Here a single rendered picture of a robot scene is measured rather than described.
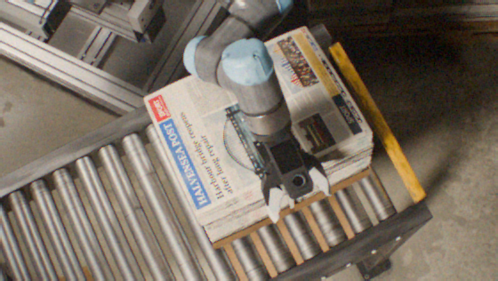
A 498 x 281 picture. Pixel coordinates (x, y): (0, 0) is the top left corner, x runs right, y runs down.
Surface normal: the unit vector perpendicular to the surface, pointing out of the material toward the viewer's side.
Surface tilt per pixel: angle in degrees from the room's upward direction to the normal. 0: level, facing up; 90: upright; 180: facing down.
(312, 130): 9
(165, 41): 0
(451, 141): 0
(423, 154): 0
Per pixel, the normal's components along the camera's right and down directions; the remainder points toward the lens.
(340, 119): -0.09, -0.43
